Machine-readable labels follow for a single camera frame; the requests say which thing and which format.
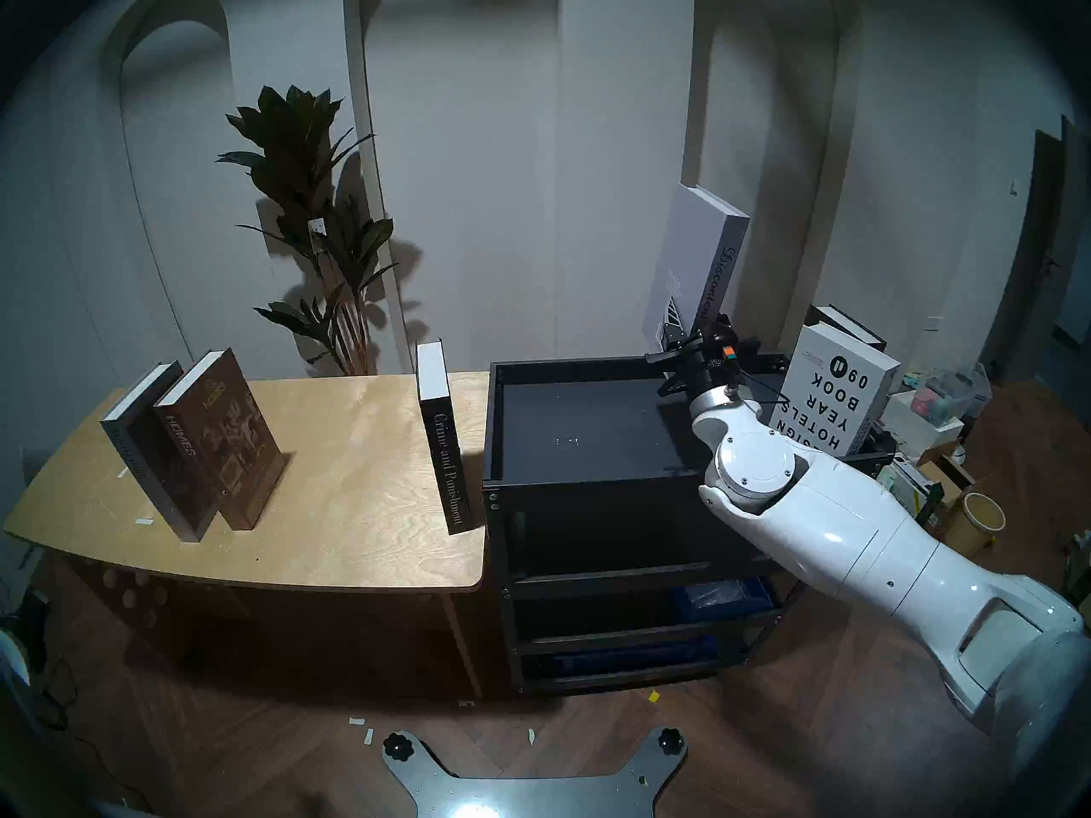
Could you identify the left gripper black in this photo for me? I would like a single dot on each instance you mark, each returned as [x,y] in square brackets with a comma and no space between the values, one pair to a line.
[36,629]

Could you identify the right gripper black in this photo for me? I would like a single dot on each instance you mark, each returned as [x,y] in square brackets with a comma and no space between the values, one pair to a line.
[707,365]

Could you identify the grey Discontent book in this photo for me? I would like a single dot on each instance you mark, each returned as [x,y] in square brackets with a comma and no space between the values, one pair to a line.
[695,245]

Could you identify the black Century book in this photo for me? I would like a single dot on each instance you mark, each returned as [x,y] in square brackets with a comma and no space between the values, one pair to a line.
[848,324]

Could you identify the white Designhotels Yearbook book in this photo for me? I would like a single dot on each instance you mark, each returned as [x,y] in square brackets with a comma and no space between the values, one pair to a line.
[831,399]

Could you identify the brown Homes book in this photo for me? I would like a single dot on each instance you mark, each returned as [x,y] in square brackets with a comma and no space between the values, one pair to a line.
[226,441]

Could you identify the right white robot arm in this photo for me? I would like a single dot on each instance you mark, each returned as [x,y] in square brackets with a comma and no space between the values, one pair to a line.
[852,518]

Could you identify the black metal shelf cart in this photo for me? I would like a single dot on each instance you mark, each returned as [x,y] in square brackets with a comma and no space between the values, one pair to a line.
[588,433]

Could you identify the wooden display table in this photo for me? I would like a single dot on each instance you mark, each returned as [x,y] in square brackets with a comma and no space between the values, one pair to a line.
[341,484]

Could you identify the grey Special Issue book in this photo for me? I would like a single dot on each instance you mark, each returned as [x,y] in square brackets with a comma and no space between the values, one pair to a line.
[162,467]

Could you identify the white cardboard box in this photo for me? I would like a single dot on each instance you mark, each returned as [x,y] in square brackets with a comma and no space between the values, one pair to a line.
[920,429]

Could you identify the green and white carton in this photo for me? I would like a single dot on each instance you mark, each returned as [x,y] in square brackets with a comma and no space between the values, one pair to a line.
[912,488]

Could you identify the blue plastic bin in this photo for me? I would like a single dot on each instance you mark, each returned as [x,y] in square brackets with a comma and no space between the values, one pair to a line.
[720,599]
[631,654]

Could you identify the black Crime and Punishment book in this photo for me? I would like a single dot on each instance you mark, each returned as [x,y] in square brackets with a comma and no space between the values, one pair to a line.
[443,450]

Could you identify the brown cardboard box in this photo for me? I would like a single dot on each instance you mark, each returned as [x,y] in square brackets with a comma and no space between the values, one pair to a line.
[950,474]

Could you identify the yellow bucket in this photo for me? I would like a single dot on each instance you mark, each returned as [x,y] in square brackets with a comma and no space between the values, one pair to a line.
[980,522]

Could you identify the dark door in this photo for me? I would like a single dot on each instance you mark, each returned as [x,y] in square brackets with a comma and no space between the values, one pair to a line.
[1044,262]

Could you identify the tall green potted plant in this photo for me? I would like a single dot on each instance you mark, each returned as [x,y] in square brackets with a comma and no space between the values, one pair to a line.
[294,152]

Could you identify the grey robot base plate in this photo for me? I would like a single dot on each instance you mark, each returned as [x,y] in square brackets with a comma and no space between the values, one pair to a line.
[528,791]

